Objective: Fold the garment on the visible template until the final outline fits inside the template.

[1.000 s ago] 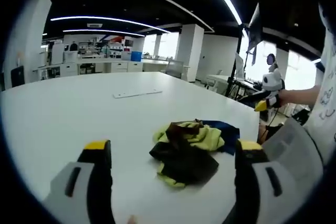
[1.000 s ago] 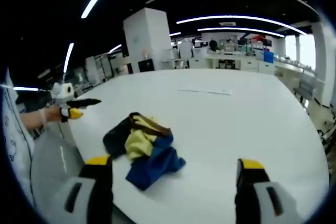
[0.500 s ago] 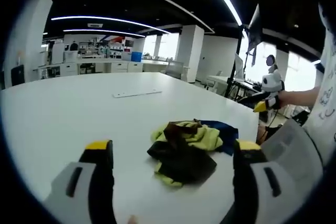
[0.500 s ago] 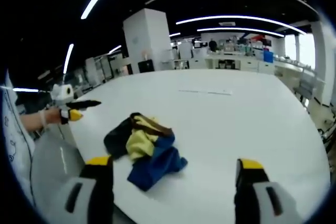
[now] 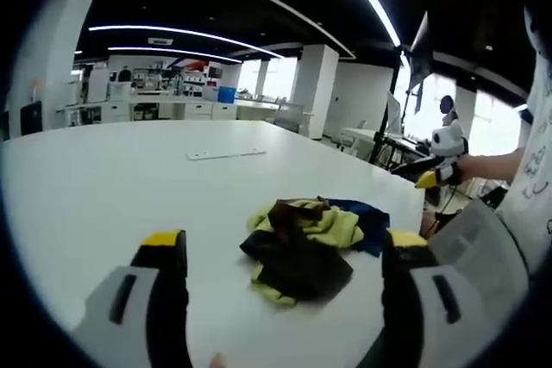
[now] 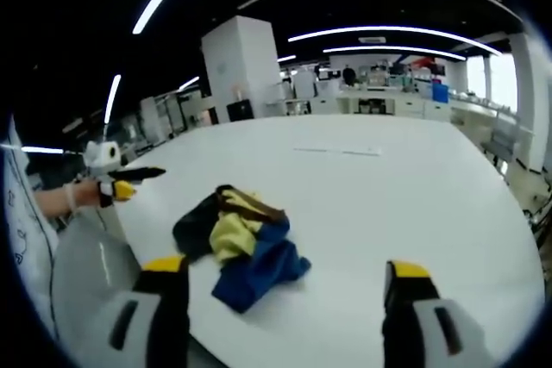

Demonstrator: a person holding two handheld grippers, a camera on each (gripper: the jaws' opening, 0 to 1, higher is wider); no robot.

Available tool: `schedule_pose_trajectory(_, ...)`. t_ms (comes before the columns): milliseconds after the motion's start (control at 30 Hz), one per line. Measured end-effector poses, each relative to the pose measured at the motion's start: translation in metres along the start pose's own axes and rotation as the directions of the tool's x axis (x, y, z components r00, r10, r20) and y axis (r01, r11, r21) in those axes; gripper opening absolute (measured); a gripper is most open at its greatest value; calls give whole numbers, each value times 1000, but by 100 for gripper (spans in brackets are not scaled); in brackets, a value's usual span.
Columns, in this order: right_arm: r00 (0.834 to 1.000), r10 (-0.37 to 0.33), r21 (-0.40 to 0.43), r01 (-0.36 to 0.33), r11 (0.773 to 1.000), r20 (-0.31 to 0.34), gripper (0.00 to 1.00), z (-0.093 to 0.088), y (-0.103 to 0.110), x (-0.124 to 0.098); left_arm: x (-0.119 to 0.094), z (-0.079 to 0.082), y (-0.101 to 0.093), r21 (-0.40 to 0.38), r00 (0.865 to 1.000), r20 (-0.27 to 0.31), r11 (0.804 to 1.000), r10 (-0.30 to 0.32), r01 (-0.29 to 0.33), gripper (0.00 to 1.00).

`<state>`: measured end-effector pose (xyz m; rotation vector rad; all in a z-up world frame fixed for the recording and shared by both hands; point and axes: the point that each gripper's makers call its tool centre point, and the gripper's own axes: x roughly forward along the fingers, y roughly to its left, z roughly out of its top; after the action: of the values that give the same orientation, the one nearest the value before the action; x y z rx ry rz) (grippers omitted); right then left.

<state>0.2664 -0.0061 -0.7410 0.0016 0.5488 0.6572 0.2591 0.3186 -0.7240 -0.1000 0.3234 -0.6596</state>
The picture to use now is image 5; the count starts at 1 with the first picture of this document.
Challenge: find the black stand pole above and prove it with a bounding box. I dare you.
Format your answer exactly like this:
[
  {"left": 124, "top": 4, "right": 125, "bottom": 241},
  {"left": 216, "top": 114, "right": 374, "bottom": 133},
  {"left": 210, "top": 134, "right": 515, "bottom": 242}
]
[{"left": 368, "top": 45, "right": 403, "bottom": 166}]

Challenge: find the white table cable cover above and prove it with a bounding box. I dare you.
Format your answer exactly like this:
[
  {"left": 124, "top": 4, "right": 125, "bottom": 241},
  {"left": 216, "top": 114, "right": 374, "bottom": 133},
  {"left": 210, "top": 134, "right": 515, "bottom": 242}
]
[{"left": 186, "top": 148, "right": 268, "bottom": 161}]

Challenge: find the black chair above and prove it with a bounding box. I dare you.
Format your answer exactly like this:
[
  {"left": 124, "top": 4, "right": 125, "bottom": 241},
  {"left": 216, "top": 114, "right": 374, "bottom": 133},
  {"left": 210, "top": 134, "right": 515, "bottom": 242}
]
[{"left": 20, "top": 100, "right": 44, "bottom": 137}]

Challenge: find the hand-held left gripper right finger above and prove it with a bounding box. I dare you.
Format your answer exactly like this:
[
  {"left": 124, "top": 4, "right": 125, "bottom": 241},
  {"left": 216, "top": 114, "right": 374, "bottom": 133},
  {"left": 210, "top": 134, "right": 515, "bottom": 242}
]
[{"left": 361, "top": 228, "right": 530, "bottom": 368}]

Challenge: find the white office desk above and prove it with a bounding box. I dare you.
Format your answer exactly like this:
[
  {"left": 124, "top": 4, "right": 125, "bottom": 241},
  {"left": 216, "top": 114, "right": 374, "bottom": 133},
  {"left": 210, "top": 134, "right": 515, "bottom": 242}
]
[{"left": 340, "top": 127, "right": 383, "bottom": 158}]

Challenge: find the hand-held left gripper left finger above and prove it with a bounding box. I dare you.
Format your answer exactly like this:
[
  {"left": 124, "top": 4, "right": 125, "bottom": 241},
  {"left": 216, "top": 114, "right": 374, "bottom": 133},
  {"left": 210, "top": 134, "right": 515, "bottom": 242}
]
[{"left": 71, "top": 229, "right": 193, "bottom": 368}]

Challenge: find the white square column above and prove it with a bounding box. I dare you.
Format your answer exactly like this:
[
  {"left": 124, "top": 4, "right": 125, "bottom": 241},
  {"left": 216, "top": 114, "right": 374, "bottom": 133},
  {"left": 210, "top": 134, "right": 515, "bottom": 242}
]
[{"left": 291, "top": 44, "right": 340, "bottom": 140}]

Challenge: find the white counter with cabinets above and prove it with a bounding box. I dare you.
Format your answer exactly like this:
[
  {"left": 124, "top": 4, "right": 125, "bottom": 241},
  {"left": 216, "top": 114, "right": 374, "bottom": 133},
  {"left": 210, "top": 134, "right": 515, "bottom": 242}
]
[{"left": 55, "top": 96, "right": 239, "bottom": 127}]

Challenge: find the yellow black blue garment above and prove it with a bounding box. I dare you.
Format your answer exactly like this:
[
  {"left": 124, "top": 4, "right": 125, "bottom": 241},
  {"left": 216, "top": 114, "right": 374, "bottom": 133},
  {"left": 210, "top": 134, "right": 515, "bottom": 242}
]
[{"left": 239, "top": 196, "right": 392, "bottom": 307}]

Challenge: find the grey worn device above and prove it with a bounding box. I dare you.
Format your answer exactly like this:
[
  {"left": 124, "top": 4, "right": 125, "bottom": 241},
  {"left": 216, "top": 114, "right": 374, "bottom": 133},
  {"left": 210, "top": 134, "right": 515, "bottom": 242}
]
[{"left": 430, "top": 197, "right": 530, "bottom": 277}]

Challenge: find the person's right hand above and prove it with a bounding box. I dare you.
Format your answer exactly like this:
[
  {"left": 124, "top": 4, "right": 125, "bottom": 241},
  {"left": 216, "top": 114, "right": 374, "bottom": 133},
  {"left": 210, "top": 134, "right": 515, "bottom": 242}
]
[{"left": 455, "top": 153, "right": 478, "bottom": 184}]

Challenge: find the person in white shirt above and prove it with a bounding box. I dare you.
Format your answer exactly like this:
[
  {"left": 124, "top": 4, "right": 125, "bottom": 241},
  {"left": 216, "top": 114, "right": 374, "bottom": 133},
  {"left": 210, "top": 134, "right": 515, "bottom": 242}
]
[{"left": 495, "top": 4, "right": 552, "bottom": 275}]

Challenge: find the black monitor on stand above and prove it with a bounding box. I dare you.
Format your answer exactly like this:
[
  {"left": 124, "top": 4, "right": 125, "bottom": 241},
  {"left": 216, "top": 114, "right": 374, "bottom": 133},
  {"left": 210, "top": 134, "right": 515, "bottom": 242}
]
[{"left": 408, "top": 11, "right": 435, "bottom": 113}]

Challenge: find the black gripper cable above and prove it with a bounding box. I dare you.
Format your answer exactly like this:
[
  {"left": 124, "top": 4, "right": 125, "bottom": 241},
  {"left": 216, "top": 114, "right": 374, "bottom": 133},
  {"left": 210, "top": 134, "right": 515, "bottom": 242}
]
[{"left": 434, "top": 181, "right": 459, "bottom": 219}]

